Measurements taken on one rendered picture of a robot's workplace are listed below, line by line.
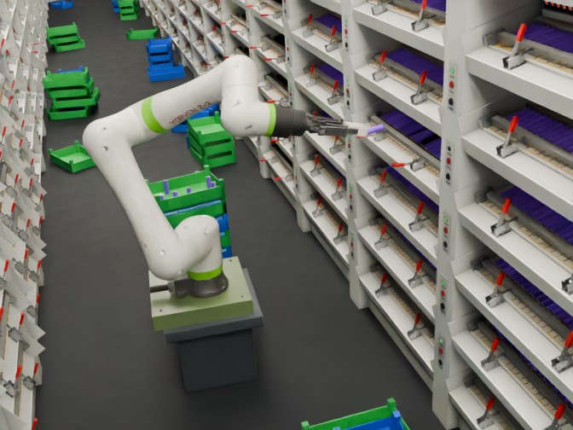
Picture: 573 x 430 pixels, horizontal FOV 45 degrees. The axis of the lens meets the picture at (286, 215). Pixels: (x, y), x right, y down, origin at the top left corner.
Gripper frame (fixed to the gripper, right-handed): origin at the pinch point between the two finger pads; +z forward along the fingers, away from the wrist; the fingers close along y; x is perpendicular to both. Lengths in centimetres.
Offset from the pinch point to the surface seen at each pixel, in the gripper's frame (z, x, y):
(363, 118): 18.2, 4.8, 33.1
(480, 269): 27, 24, -39
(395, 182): 27.4, 21.3, 17.0
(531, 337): 23, 26, -68
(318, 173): 30, 45, 86
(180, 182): -26, 62, 108
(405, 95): 12.4, -12.1, -1.5
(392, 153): 17.0, 7.7, 5.3
